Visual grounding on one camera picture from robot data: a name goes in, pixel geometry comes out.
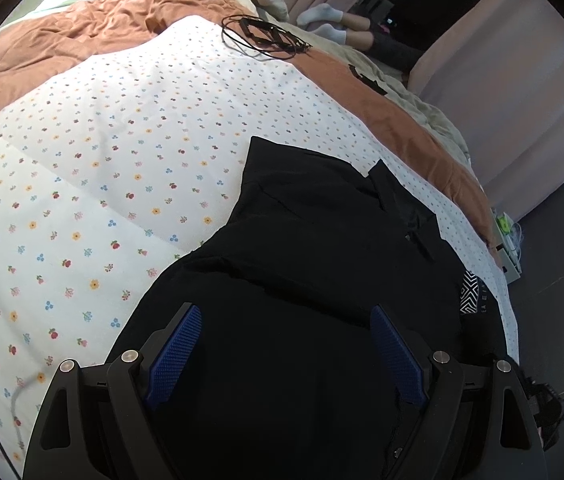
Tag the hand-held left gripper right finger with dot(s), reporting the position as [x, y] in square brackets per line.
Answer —
[397, 355]

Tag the black jacket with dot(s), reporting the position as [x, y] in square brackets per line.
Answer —
[302, 260]

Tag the beige comforter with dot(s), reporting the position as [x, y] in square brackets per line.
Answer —
[411, 110]

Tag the green object on nightstand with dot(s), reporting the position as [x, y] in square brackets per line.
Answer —
[502, 221]

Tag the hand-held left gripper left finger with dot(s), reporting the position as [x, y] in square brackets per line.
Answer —
[174, 355]

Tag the white floral bed sheet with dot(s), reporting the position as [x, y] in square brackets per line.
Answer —
[112, 160]

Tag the pale green nightstand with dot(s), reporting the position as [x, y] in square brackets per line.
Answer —
[509, 255]

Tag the orange blanket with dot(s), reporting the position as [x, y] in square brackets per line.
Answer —
[87, 30]

